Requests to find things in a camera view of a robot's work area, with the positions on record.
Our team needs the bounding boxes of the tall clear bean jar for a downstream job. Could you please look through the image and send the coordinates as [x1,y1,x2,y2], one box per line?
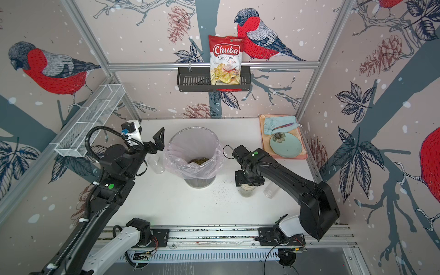
[264,182,280,199]

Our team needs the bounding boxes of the white wire mesh shelf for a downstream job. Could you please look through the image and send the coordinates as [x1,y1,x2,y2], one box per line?
[50,84,126,158]

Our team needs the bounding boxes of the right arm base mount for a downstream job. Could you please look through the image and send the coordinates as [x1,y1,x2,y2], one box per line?
[254,227,306,246]

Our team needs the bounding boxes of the short clear bean jar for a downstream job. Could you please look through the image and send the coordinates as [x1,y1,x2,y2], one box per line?
[147,154,165,174]

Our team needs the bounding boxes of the red Chuba chips bag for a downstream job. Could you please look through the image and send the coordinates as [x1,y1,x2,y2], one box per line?
[209,36,244,85]

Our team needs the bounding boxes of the mesh waste bin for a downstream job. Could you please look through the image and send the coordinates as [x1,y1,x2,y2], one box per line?
[163,127,224,189]

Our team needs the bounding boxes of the teal plate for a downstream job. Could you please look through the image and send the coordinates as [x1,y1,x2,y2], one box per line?
[269,132,302,158]

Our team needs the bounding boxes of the beige lidded bean jar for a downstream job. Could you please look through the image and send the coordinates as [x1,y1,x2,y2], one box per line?
[238,184,256,198]

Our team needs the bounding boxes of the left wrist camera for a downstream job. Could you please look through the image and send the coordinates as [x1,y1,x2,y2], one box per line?
[121,120,142,146]

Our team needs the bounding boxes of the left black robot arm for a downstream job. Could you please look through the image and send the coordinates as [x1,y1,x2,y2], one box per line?
[39,121,165,275]

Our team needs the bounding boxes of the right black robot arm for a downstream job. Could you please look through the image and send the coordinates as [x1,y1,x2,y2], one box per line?
[231,145,340,244]

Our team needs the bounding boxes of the black wall basket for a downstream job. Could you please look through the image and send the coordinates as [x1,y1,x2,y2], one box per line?
[176,66,252,92]

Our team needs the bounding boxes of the mung beans in bin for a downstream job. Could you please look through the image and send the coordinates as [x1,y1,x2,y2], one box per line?
[189,158,209,166]

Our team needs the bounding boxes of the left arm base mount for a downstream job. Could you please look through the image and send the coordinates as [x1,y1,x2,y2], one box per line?
[134,228,170,248]

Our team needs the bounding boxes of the iridescent pink utensil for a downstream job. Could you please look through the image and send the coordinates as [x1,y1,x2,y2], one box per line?
[273,123,294,131]

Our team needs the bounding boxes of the teal folded cloth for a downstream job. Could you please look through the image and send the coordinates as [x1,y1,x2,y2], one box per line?
[264,116,301,135]

